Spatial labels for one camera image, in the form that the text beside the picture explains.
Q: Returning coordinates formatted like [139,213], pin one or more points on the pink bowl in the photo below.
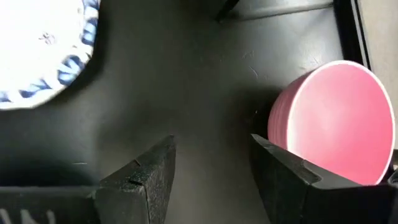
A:
[335,118]

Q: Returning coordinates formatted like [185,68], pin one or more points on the black table mat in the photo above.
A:
[186,93]

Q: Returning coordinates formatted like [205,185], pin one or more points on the blue patterned paper plate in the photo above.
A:
[37,62]

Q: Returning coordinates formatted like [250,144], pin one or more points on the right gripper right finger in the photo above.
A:
[280,186]

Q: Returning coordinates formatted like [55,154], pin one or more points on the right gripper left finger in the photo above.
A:
[140,193]

